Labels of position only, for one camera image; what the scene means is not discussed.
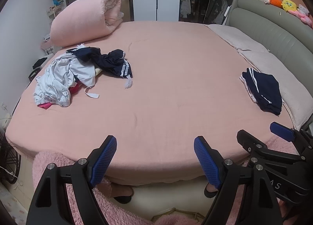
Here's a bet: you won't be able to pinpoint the black floor fan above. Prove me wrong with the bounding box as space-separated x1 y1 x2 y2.
0 136 23 184

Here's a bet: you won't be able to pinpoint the plain white garment with strap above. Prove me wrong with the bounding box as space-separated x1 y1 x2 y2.
66 54 100 99

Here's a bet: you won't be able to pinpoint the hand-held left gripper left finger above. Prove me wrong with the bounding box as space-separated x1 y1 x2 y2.
26 135 118 225

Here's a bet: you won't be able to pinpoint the pink plush toy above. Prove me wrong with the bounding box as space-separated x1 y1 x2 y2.
289 3 313 29

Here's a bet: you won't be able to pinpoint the red garment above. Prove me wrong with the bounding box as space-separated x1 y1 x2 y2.
69 81 82 95

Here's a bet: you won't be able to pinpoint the grey padded headboard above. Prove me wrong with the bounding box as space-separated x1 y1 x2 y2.
225 0 313 75

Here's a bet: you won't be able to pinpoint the black slipper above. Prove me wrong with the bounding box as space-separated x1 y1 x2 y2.
113 186 135 204
204 182 221 199

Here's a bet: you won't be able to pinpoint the folded navy shorts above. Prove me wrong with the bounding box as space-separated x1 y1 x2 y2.
242 68 283 116

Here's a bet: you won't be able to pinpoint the black cloth on stool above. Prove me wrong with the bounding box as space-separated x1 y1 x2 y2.
32 57 50 70

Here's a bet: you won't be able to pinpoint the white paper bag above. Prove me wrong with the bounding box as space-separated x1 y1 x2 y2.
40 34 62 56

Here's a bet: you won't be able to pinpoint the rolled pink quilt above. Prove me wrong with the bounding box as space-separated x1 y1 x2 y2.
50 0 125 47

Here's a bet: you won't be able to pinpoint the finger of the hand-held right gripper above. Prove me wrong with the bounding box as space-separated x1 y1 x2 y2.
236 129 302 162
270 121 313 155

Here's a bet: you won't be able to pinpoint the yellow plush toy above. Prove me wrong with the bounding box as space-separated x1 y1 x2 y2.
281 0 298 11

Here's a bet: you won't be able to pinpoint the bed with pink sheet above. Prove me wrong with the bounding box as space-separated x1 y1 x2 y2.
5 21 297 218

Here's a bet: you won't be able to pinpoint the pile of white grey clothes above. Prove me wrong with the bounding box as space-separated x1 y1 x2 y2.
33 56 74 108

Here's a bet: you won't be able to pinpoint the white storage rack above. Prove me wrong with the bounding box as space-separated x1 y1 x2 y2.
47 5 64 28

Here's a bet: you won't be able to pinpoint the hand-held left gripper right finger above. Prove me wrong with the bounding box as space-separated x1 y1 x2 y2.
194 136 282 225

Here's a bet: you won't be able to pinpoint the navy shorts with white stripes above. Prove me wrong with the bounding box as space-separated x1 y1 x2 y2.
73 47 134 79

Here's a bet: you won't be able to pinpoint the person's pink fuzzy robe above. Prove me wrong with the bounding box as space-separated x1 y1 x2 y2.
32 138 302 225

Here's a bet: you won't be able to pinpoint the folded pale pink garment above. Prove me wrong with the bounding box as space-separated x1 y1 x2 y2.
240 74 257 103

